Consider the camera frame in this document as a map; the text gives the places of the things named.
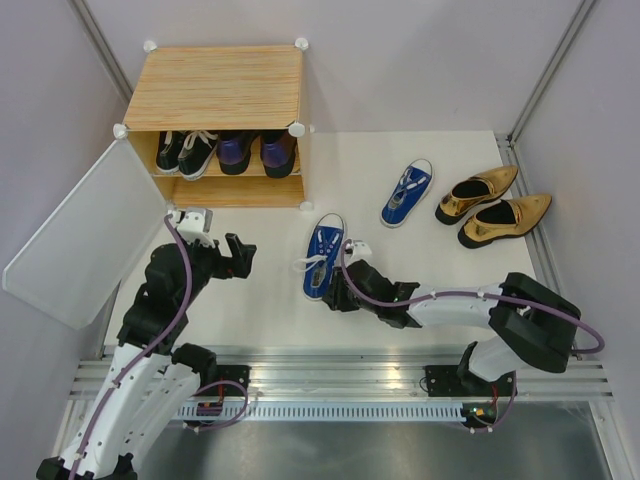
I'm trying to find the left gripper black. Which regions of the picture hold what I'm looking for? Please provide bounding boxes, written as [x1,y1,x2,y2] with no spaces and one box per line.
[174,226,256,307]

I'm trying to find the blue canvas sneaker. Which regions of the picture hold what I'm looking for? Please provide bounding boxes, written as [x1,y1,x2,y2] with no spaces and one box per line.
[292,212,346,301]
[380,158,434,228]

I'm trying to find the purple loafer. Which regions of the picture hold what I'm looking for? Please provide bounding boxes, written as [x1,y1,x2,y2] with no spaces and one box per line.
[216,130,258,175]
[260,130,297,179]

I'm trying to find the black canvas sneaker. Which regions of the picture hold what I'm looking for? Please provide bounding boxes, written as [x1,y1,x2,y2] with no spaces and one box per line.
[155,131,186,175]
[177,130,219,181]

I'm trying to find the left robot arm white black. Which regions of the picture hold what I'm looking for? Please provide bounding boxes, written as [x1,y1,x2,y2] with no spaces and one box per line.
[36,231,257,479]

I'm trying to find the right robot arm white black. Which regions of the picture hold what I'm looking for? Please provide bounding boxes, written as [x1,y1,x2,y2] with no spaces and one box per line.
[322,260,581,397]

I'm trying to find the wooden shoe cabinet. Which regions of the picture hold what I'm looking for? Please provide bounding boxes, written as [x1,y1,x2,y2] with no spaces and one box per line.
[113,38,311,208]

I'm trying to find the frosted white cabinet door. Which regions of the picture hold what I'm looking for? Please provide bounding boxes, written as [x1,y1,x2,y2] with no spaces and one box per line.
[2,140,166,330]

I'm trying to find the gold loafer upper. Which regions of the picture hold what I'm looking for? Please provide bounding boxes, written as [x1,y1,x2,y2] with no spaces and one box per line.
[435,165,519,225]

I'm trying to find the gold loafer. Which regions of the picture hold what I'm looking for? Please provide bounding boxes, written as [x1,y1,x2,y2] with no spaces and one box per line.
[457,194,552,249]
[435,165,519,225]

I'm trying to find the gold loafer lower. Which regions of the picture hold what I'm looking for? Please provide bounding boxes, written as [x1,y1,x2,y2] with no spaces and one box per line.
[457,194,552,249]

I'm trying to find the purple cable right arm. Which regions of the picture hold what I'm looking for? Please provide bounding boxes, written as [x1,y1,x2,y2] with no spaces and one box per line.
[339,240,606,436]

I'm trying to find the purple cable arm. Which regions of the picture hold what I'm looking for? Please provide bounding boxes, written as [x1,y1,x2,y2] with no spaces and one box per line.
[339,240,606,436]
[67,212,249,480]

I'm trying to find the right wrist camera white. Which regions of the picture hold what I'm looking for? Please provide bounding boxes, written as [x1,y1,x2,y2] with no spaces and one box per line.
[344,239,373,259]

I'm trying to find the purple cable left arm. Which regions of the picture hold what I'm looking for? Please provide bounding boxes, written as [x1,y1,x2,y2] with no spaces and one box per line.
[67,212,249,480]

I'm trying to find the aluminium mounting rail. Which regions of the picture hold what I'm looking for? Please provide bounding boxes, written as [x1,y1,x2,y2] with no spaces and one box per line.
[69,344,614,401]

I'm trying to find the white slotted cable duct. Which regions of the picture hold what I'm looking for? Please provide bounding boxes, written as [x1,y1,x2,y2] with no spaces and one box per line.
[174,403,464,422]

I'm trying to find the left aluminium frame post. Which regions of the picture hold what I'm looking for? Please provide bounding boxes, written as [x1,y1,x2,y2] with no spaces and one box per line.
[67,0,133,103]

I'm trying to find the aluminium frame post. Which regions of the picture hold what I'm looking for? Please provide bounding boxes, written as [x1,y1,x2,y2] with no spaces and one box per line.
[67,0,133,103]
[504,0,601,144]

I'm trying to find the right aluminium frame post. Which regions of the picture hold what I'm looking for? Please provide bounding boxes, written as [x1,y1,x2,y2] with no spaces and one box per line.
[504,0,601,144]

